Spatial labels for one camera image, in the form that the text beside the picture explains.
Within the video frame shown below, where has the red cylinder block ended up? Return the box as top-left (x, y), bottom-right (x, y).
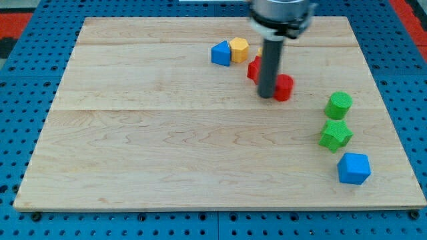
top-left (274, 74), bottom-right (294, 101)

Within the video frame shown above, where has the blue triangle block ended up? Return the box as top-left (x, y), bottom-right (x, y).
top-left (211, 41), bottom-right (231, 67)

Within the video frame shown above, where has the green cylinder block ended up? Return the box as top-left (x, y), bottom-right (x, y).
top-left (324, 91), bottom-right (353, 120)

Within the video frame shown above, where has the blue cube block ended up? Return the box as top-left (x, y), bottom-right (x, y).
top-left (337, 153), bottom-right (371, 185)

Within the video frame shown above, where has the wooden board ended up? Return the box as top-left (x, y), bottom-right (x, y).
top-left (14, 17), bottom-right (426, 212)

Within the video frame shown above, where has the red star block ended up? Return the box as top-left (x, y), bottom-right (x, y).
top-left (247, 56), bottom-right (262, 85)

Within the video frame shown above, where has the small yellow block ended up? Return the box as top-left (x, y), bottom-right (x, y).
top-left (257, 47), bottom-right (263, 57)

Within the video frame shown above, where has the yellow hexagon block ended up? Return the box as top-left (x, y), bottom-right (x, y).
top-left (230, 37), bottom-right (250, 63)

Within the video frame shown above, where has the green star block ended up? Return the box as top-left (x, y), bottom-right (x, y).
top-left (318, 120), bottom-right (354, 153)

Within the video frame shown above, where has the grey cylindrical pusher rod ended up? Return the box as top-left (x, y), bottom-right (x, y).
top-left (258, 39), bottom-right (284, 99)

